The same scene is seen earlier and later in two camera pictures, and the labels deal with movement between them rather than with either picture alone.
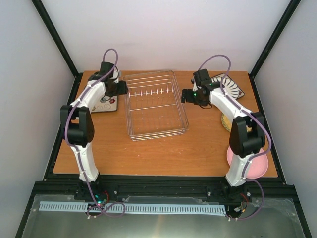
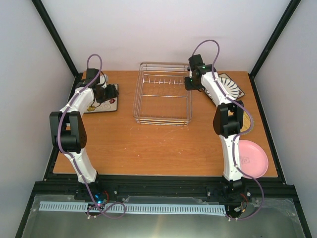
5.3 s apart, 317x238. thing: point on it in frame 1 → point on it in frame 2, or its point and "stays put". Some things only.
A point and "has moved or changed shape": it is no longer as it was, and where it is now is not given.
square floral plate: x=106 y=103 stays put
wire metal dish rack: x=154 y=105 has moved or changed shape
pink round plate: x=256 y=167 stays put
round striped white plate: x=229 y=87 stays put
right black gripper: x=185 y=97 → x=187 y=87
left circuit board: x=100 y=199 stays put
